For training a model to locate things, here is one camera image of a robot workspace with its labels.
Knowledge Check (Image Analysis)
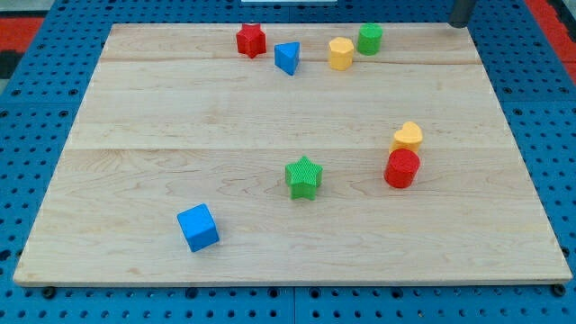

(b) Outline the blue triangle block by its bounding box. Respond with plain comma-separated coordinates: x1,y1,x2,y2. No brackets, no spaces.
274,41,301,76

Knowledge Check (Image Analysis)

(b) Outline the green star block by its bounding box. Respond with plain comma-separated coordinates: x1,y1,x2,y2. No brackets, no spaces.
284,156,323,201

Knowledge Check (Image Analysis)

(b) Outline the light wooden board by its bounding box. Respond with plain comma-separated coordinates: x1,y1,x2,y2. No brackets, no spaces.
13,23,572,287

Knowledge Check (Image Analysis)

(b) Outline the blue cube block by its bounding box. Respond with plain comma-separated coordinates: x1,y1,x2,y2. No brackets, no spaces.
176,203,220,252

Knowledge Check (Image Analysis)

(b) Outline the red cylinder block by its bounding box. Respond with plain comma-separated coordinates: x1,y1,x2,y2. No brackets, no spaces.
383,148,420,189

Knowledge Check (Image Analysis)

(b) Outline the yellow heart block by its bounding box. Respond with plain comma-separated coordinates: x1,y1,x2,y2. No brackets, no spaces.
389,121,423,153

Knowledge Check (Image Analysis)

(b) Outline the yellow hexagon block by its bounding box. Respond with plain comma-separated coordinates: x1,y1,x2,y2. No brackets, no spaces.
328,37,355,71

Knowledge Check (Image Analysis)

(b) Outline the red star block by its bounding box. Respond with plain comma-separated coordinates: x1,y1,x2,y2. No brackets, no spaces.
236,23,267,59

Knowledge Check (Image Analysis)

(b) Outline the green cylinder block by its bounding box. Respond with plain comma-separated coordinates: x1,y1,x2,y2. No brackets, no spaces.
357,23,383,56

